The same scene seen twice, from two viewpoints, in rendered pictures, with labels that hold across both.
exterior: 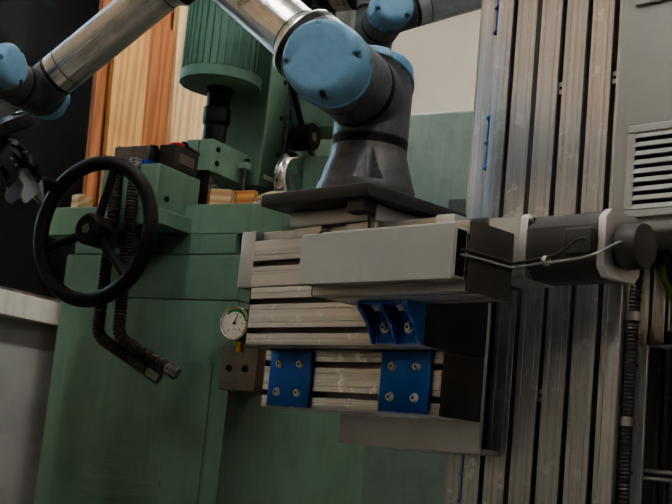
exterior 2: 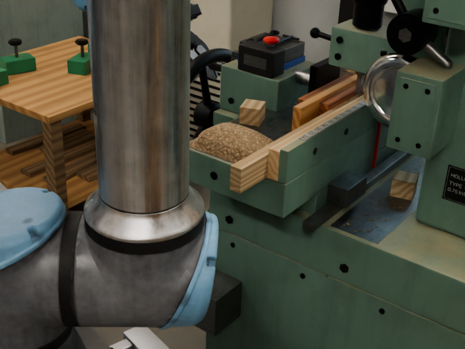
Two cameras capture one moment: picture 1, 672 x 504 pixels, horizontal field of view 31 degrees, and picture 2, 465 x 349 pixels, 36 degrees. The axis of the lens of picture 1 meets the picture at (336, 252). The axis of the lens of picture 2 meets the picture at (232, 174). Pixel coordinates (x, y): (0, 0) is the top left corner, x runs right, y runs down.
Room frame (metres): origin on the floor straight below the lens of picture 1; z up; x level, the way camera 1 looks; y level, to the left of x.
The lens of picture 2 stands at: (2.44, -0.95, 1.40)
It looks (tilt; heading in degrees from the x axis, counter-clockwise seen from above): 27 degrees down; 96
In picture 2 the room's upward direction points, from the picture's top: 2 degrees clockwise
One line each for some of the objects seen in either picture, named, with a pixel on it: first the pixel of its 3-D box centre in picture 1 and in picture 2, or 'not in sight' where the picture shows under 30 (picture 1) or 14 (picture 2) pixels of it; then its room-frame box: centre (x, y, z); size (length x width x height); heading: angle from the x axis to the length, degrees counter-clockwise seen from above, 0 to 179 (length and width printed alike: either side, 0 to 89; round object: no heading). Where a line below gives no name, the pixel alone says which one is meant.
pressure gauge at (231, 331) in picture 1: (239, 329); not in sight; (2.22, 0.16, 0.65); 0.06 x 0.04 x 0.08; 60
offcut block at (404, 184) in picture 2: not in sight; (404, 185); (2.62, 0.20, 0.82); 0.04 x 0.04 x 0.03; 74
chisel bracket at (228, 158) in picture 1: (217, 166); (373, 54); (2.55, 0.27, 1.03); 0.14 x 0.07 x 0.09; 150
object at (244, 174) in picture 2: not in sight; (329, 124); (2.48, 0.20, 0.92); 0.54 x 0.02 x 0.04; 60
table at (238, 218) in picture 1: (173, 225); (303, 118); (2.43, 0.34, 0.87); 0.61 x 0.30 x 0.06; 60
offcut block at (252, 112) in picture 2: (222, 199); (252, 112); (2.34, 0.23, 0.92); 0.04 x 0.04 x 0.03; 81
